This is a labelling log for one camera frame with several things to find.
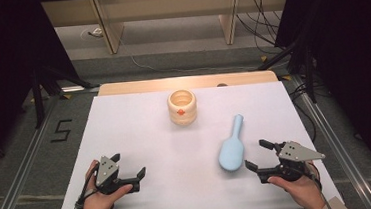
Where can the light blue rice paddle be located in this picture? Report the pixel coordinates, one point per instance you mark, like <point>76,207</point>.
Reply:
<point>232,152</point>

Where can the small brown object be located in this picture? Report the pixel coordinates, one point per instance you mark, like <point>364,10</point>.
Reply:
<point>222,85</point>

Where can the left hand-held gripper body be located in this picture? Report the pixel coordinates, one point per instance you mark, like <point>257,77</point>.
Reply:
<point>106,169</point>

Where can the beige wooden desk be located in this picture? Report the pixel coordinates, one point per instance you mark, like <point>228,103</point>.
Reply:
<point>165,5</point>

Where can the white table mat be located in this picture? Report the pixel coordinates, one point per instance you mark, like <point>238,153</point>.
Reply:
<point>143,148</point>

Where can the person's right hand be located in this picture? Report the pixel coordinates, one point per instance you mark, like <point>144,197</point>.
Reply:
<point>302,192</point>

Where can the person's left hand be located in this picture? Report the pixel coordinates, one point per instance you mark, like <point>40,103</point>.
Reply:
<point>94,205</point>

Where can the metal floor rail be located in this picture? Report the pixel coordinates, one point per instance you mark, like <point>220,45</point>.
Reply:
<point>341,152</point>
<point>21,171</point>

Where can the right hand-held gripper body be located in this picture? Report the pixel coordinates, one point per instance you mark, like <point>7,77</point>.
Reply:
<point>297,154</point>

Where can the black curtain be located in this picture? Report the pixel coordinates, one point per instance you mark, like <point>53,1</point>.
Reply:
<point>353,54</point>
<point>3,65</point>

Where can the black stand legs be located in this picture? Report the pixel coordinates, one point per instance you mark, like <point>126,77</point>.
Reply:
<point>309,74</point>
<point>39,96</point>

